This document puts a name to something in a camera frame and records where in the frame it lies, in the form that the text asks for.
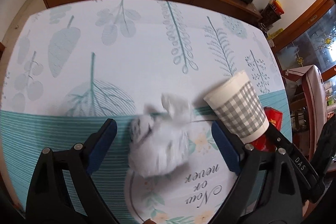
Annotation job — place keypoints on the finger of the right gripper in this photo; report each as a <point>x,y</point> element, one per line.
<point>310,181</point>

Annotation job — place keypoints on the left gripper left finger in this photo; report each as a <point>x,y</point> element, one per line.
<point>48,200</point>

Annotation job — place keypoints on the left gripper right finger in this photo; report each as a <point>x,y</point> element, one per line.
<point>266,189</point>

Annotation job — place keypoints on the red cardboard box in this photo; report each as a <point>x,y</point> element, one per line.
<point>264,143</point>

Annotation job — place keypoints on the grey checked paper cup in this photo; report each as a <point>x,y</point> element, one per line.
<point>237,105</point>

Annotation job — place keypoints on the white tissue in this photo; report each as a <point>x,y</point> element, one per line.
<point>160,144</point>

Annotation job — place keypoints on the pink fabric chair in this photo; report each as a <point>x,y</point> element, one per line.
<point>314,92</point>

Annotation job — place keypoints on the leaf pattern tablecloth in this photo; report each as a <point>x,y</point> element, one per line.
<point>74,66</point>

